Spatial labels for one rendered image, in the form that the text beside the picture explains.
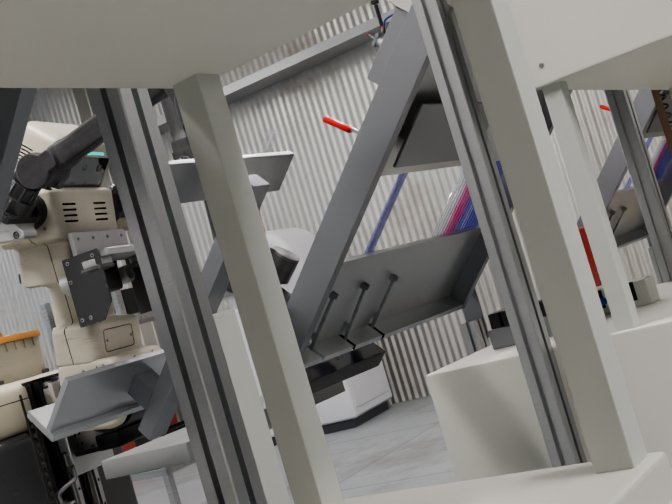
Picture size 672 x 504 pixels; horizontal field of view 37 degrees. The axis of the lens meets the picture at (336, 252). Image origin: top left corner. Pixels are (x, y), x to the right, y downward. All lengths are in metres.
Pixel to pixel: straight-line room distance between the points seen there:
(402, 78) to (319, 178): 5.24
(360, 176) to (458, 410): 0.42
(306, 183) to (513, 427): 5.39
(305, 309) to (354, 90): 4.99
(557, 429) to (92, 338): 1.21
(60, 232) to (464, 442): 1.14
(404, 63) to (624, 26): 0.36
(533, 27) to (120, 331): 1.34
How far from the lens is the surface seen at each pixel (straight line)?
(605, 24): 1.53
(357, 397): 6.23
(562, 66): 1.55
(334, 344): 2.00
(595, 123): 6.12
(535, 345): 1.57
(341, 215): 1.75
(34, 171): 2.28
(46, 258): 2.50
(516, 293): 1.56
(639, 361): 1.56
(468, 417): 1.69
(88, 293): 2.37
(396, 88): 1.68
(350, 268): 1.91
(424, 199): 6.53
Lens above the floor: 0.79
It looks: 2 degrees up
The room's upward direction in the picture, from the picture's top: 16 degrees counter-clockwise
